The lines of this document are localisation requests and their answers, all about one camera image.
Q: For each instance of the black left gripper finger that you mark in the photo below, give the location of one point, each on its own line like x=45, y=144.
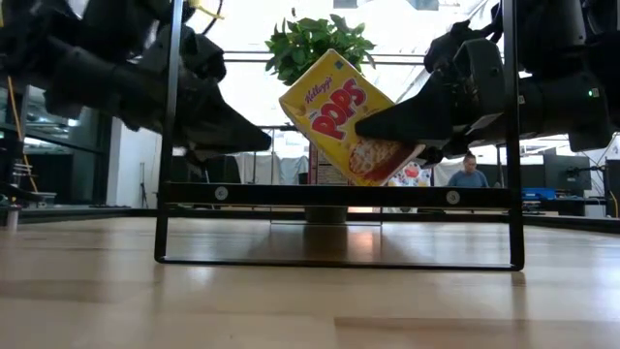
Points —
x=218, y=131

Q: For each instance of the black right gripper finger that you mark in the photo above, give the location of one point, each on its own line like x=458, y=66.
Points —
x=416, y=116
x=430, y=156

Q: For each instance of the yellow Corn Pops cereal box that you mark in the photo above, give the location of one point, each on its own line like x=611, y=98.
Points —
x=334, y=111

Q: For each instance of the purple Raisin Bran cereal box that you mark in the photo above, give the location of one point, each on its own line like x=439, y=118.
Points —
x=324, y=174

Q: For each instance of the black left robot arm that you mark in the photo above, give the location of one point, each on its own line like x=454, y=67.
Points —
x=29, y=39

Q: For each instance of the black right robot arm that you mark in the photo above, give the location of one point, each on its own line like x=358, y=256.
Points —
x=596, y=116

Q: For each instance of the colourful printed object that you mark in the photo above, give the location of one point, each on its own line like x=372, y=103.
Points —
x=412, y=174

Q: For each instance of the person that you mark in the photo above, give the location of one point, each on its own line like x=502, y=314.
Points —
x=467, y=179

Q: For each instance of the white cloth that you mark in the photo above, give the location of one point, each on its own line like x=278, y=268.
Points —
x=271, y=169

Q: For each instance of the yellow tag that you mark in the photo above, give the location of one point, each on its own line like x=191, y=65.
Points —
x=208, y=10

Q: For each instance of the blue bin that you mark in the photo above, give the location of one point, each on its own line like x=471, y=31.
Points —
x=537, y=194

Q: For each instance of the black background monitor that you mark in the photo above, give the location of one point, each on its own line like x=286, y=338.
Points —
x=567, y=172

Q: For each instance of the green plant in black pot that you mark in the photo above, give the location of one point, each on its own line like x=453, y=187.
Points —
x=310, y=43

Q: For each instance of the small white cylinder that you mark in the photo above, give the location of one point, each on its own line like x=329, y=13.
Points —
x=12, y=218

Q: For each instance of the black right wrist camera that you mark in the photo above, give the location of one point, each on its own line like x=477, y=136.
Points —
x=445, y=43

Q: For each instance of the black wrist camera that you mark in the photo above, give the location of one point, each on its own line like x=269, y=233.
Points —
x=445, y=43
x=203, y=53

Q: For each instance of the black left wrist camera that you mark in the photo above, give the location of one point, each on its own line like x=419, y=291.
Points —
x=203, y=53

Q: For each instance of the black metal table frame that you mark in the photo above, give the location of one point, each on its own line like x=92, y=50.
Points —
x=97, y=213

